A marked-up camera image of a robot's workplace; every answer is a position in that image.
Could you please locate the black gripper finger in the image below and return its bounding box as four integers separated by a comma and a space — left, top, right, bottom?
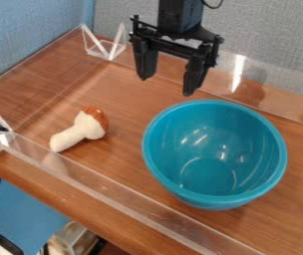
182, 57, 210, 97
134, 39, 158, 81

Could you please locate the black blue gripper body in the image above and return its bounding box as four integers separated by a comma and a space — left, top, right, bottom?
130, 0, 226, 68

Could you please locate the white brown toy mushroom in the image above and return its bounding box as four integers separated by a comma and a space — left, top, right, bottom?
50, 107, 110, 152

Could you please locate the blue plastic bowl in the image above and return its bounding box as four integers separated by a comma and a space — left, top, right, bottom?
143, 100, 289, 210

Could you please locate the clear acrylic back barrier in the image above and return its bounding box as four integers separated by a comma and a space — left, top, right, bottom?
99, 47, 303, 125

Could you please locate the clear acrylic barrier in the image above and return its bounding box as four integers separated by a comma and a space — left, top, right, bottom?
99, 47, 303, 125
0, 132, 265, 255

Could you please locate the clear acrylic front barrier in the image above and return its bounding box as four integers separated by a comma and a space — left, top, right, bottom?
0, 132, 265, 255

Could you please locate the clear box under table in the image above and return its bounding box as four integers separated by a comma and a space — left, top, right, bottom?
39, 221, 99, 255

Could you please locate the clear acrylic corner bracket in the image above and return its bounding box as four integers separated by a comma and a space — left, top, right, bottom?
81, 23, 127, 61

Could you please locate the black cable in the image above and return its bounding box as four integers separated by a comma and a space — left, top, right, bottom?
201, 0, 225, 10

